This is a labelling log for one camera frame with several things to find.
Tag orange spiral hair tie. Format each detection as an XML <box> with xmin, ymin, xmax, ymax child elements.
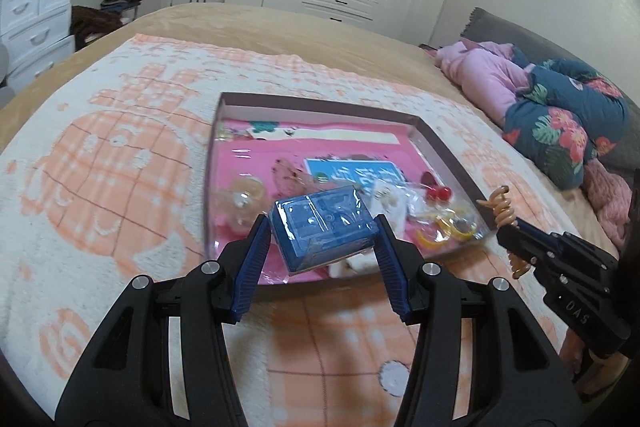
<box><xmin>475</xmin><ymin>184</ymin><xmax>533</xmax><ymax>281</ymax></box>

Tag yellow jewelry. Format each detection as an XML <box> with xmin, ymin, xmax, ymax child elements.
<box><xmin>414</xmin><ymin>204</ymin><xmax>485</xmax><ymax>253</ymax></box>

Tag red cherry earrings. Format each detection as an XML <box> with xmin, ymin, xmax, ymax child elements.
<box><xmin>425</xmin><ymin>185</ymin><xmax>452</xmax><ymax>202</ymax></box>

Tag dark red curved hair clip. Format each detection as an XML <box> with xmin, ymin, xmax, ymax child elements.
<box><xmin>420</xmin><ymin>171</ymin><xmax>442</xmax><ymax>191</ymax></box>

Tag clear bag with beads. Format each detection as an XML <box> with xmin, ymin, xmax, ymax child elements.
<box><xmin>214</xmin><ymin>176</ymin><xmax>270</xmax><ymax>235</ymax></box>

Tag blue plastic box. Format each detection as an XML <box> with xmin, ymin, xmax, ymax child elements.
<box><xmin>269</xmin><ymin>186</ymin><xmax>378</xmax><ymax>274</ymax></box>

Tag cream claw hair clip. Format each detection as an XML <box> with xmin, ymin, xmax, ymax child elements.
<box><xmin>328</xmin><ymin>251</ymin><xmax>378</xmax><ymax>279</ymax></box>

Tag dotted tulle bow hair clip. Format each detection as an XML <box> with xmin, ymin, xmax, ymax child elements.
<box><xmin>271</xmin><ymin>158</ymin><xmax>316</xmax><ymax>197</ymax></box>

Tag pink knitted blanket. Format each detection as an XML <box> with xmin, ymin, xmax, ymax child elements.
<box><xmin>582</xmin><ymin>159</ymin><xmax>632</xmax><ymax>251</ymax></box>

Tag floral blue quilt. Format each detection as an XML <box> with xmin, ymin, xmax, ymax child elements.
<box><xmin>502</xmin><ymin>58</ymin><xmax>628</xmax><ymax>191</ymax></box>

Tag pink folded blanket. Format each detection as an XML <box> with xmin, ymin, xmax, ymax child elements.
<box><xmin>433</xmin><ymin>39</ymin><xmax>530</xmax><ymax>128</ymax></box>

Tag grey headboard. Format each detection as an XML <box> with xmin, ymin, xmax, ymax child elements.
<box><xmin>460</xmin><ymin>6</ymin><xmax>640</xmax><ymax>172</ymax></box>

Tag brown box with pink lining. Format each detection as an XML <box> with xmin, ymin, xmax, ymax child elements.
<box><xmin>204</xmin><ymin>92</ymin><xmax>496</xmax><ymax>259</ymax></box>

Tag tan bed cover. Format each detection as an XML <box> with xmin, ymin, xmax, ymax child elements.
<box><xmin>0</xmin><ymin>2</ymin><xmax>622</xmax><ymax>253</ymax></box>

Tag pile of dark clothes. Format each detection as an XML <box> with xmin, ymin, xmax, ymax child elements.
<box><xmin>70</xmin><ymin>0</ymin><xmax>143</xmax><ymax>51</ymax></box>

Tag white drawer cabinet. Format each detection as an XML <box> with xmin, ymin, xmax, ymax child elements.
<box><xmin>1</xmin><ymin>0</ymin><xmax>75</xmax><ymax>93</ymax></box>

